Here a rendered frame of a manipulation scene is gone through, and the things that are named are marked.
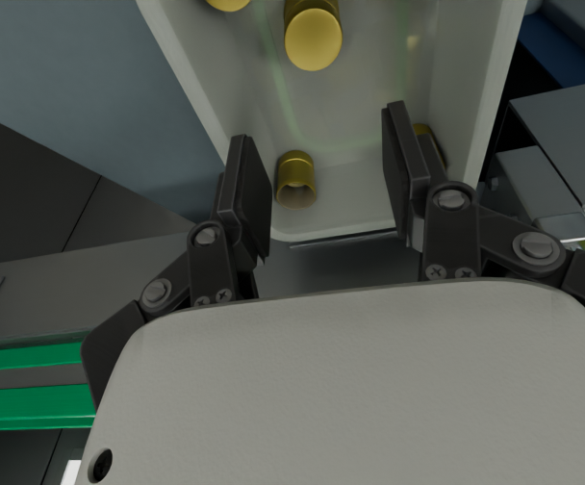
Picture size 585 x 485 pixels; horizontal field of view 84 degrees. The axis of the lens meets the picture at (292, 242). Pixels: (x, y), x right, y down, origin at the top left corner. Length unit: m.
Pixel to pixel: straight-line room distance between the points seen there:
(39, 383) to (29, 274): 0.16
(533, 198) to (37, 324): 0.52
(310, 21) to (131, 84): 0.37
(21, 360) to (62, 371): 0.07
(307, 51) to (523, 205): 0.17
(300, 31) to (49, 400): 0.43
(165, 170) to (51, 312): 0.28
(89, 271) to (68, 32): 0.29
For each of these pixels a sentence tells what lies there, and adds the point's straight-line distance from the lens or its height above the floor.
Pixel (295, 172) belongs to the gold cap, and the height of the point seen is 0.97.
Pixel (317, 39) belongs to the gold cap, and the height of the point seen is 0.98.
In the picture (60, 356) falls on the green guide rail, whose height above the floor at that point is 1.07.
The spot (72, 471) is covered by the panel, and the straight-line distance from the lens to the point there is 0.65.
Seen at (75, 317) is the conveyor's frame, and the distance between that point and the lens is 0.47.
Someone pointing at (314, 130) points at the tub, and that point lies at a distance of 0.30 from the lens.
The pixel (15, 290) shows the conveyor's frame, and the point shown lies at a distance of 0.58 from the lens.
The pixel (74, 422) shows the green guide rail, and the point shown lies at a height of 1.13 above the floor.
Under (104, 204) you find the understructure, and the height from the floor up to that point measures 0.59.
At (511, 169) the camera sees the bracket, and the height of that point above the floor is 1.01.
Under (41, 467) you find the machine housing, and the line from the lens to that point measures 0.73.
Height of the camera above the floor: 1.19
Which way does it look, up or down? 36 degrees down
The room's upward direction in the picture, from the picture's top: 180 degrees counter-clockwise
